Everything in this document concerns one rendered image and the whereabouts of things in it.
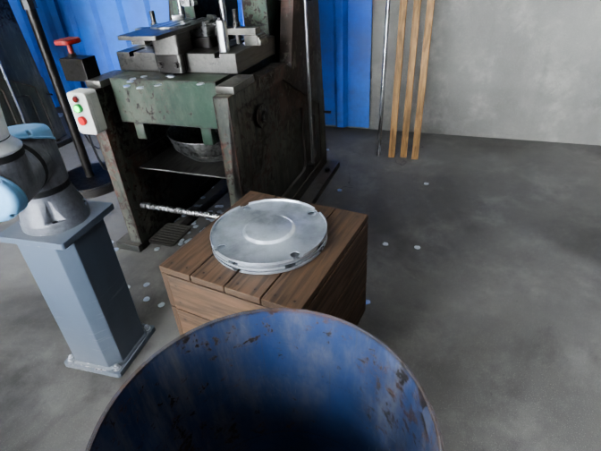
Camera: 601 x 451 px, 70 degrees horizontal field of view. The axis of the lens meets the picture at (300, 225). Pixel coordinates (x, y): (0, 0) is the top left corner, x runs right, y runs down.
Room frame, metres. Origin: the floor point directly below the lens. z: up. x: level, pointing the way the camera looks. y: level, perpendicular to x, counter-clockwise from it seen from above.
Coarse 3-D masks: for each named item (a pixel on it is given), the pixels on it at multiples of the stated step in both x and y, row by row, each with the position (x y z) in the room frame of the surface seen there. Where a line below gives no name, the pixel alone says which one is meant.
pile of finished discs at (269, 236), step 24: (240, 216) 0.98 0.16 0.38; (264, 216) 0.96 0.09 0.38; (288, 216) 0.96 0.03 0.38; (312, 216) 0.95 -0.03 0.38; (216, 240) 0.87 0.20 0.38; (240, 240) 0.86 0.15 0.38; (264, 240) 0.85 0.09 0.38; (288, 240) 0.85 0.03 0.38; (312, 240) 0.84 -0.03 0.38; (240, 264) 0.77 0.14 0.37; (264, 264) 0.76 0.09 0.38; (288, 264) 0.77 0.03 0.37
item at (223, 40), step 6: (216, 24) 1.40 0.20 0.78; (222, 24) 1.40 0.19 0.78; (216, 30) 1.40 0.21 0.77; (222, 30) 1.40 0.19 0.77; (216, 36) 1.40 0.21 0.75; (222, 36) 1.40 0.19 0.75; (222, 42) 1.40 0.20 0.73; (228, 42) 1.41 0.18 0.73; (222, 48) 1.40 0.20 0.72; (228, 48) 1.41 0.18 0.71
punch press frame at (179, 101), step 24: (216, 0) 1.95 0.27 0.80; (264, 0) 1.68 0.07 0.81; (264, 24) 1.68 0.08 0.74; (144, 72) 1.48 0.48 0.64; (192, 72) 1.44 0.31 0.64; (120, 96) 1.44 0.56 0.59; (144, 96) 1.40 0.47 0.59; (168, 96) 1.37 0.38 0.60; (192, 96) 1.33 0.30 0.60; (144, 120) 1.41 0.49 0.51; (168, 120) 1.37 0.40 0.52; (192, 120) 1.34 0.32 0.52; (216, 216) 1.32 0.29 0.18
